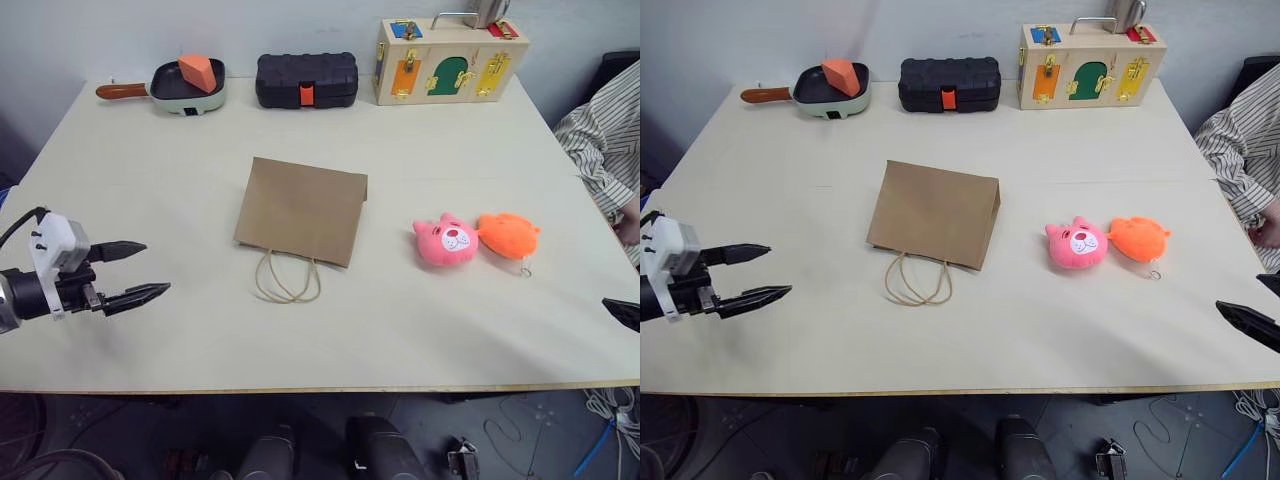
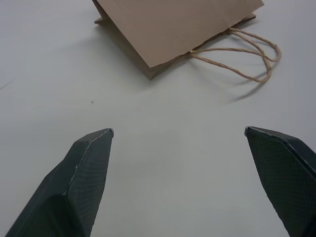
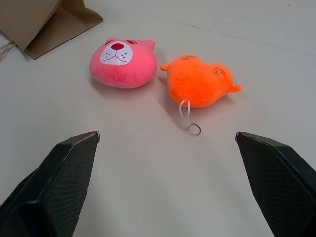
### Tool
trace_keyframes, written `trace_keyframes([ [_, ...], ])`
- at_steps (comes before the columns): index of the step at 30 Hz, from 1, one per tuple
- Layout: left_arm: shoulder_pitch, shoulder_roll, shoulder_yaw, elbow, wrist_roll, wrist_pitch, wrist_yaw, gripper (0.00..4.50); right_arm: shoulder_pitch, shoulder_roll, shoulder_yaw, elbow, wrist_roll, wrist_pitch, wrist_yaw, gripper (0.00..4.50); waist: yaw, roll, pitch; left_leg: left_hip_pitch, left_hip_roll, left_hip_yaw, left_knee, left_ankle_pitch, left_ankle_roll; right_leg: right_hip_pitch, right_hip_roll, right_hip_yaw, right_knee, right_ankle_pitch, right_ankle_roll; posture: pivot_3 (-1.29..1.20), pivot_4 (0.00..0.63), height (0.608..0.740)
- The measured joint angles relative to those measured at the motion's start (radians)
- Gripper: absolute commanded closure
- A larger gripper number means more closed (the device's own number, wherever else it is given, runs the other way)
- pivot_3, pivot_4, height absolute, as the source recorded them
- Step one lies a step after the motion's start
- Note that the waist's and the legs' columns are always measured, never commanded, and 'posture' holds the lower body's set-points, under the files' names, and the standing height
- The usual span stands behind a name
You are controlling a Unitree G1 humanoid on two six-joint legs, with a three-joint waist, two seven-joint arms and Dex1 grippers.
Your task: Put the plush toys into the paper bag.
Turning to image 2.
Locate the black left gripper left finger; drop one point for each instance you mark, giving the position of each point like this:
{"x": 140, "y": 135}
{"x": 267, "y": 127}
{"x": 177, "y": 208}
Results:
{"x": 74, "y": 187}

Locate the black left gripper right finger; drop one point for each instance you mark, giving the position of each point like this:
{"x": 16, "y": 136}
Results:
{"x": 288, "y": 177}

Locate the brown paper bag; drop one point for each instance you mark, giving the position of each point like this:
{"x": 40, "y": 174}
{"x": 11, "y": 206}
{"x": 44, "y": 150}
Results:
{"x": 168, "y": 27}

